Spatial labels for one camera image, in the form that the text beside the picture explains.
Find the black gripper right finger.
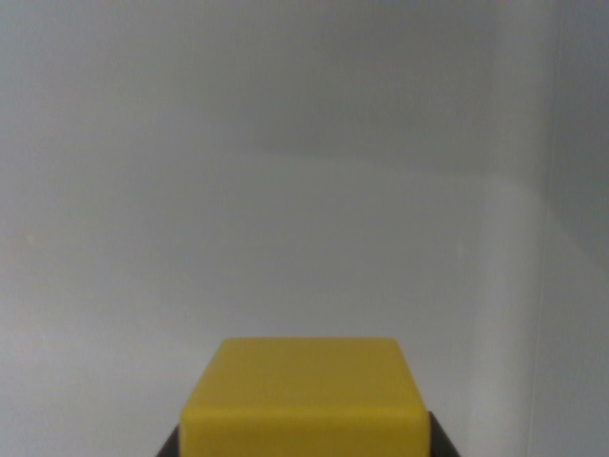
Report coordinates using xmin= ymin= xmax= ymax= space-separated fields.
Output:
xmin=426 ymin=410 xmax=462 ymax=457

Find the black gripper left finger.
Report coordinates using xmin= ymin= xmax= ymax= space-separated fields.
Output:
xmin=154 ymin=425 xmax=183 ymax=457

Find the yellow cube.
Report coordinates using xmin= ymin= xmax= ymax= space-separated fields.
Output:
xmin=179 ymin=337 xmax=432 ymax=457

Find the grey plastic bin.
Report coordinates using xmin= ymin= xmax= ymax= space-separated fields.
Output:
xmin=0 ymin=0 xmax=609 ymax=457

